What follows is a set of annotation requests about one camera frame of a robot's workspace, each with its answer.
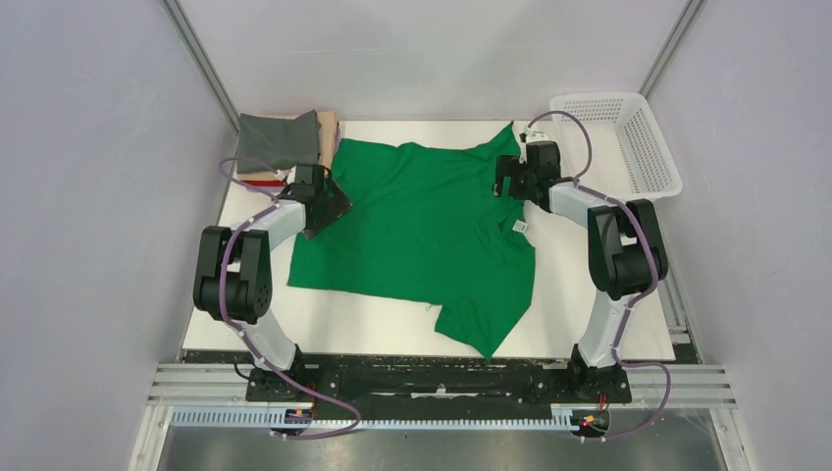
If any grey folded t-shirt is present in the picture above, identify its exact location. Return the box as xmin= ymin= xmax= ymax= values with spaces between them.
xmin=235 ymin=110 xmax=320 ymax=174

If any white slotted cable duct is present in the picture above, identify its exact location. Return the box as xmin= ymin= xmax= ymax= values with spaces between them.
xmin=170 ymin=405 xmax=606 ymax=433

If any left aluminium corner post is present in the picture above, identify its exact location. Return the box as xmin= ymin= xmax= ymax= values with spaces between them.
xmin=161 ymin=0 xmax=240 ymax=133

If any white plastic basket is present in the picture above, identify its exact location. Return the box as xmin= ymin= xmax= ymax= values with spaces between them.
xmin=549 ymin=91 xmax=683 ymax=200

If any beige folded t-shirt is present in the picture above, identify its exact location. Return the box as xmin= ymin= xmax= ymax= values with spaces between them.
xmin=237 ymin=110 xmax=338 ymax=180

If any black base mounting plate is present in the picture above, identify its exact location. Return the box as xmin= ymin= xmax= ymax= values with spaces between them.
xmin=182 ymin=350 xmax=700 ymax=421

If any right aluminium corner post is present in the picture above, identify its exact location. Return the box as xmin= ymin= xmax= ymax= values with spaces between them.
xmin=639 ymin=0 xmax=706 ymax=100

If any green t-shirt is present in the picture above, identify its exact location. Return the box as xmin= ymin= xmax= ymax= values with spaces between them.
xmin=287 ymin=125 xmax=536 ymax=358

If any red folded t-shirt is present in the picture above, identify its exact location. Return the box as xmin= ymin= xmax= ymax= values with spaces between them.
xmin=242 ymin=180 xmax=286 ymax=188

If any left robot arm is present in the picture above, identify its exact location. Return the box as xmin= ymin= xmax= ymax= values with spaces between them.
xmin=192 ymin=164 xmax=352 ymax=400

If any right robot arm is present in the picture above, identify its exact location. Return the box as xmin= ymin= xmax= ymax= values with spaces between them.
xmin=494 ymin=140 xmax=669 ymax=400

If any aluminium corner post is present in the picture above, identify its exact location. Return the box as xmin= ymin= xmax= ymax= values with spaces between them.
xmin=639 ymin=0 xmax=706 ymax=100
xmin=161 ymin=0 xmax=240 ymax=133

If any aluminium frame rail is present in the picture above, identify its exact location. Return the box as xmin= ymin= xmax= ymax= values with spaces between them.
xmin=146 ymin=364 xmax=738 ymax=410

